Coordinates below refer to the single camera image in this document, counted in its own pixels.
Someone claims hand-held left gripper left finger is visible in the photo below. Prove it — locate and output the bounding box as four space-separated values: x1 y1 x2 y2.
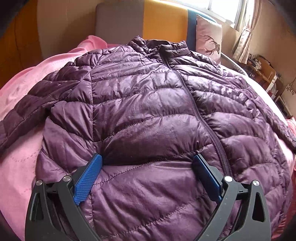
24 153 103 241

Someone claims white deer print pillow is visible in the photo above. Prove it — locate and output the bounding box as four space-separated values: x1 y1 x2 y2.
195 14 223 64

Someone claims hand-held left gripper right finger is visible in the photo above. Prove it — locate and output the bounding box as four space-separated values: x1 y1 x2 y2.
193 154 272 241

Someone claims grey padded bed rail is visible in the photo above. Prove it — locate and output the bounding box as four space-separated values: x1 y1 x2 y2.
220 52 249 75

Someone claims pink bed sheet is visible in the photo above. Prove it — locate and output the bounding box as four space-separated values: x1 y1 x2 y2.
0 35 296 241

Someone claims grey yellow blue headboard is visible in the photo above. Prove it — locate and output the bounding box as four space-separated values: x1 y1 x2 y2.
95 0 218 50

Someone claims pink patterned curtain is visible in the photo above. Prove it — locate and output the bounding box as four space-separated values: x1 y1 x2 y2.
232 0 263 64

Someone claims wooden wardrobe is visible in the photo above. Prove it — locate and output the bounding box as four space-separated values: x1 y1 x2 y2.
0 7 43 88

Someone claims cluttered wooden desk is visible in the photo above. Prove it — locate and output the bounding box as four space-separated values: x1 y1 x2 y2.
246 54 285 98

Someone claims purple quilted down jacket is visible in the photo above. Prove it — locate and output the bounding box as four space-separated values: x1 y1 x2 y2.
0 35 296 241

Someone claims window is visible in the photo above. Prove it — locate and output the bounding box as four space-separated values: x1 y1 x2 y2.
207 0 243 26

